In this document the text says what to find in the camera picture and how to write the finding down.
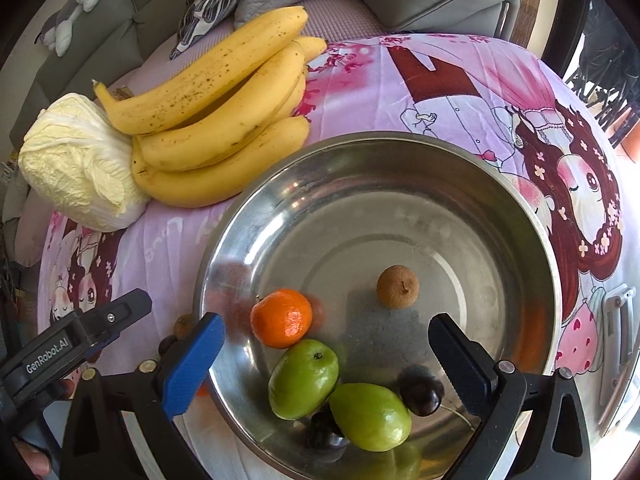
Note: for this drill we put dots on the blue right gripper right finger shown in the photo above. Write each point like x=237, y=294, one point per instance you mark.
x=556, y=443

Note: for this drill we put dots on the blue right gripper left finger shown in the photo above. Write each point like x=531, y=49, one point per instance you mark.
x=97, y=443

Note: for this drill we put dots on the dark cherry with stem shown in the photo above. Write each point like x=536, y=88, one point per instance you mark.
x=427, y=398

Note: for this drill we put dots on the brown longan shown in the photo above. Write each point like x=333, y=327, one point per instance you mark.
x=184, y=325
x=397, y=287

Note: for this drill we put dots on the round green jujube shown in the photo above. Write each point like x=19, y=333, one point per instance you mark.
x=370, y=416

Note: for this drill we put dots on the elongated green jujube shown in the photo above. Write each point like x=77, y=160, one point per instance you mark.
x=302, y=379

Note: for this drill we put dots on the orange tangerine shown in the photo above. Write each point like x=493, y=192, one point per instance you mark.
x=281, y=318

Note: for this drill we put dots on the person's left hand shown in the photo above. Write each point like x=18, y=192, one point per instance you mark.
x=38, y=462

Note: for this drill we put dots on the napa cabbage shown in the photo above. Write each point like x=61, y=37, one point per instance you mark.
x=73, y=158

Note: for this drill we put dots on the bottom yellow banana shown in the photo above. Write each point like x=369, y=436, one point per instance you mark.
x=213, y=184

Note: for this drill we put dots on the yellow banana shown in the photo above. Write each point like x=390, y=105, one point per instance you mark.
x=270, y=94
x=213, y=184

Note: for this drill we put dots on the stainless steel round basin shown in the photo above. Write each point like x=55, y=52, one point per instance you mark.
x=380, y=231

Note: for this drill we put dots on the top spotted banana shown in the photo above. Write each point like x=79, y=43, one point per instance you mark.
x=206, y=79

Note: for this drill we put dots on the middle yellow banana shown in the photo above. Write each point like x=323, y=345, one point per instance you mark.
x=270, y=94

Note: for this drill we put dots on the grey white plush toy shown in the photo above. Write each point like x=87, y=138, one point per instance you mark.
x=57, y=32

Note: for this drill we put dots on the pink cartoon print tablecloth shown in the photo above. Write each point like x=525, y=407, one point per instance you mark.
x=494, y=100

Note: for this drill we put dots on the black folding chair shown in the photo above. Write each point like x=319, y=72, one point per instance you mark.
x=605, y=72

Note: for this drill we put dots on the hidden rear banana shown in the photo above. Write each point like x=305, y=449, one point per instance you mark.
x=312, y=47

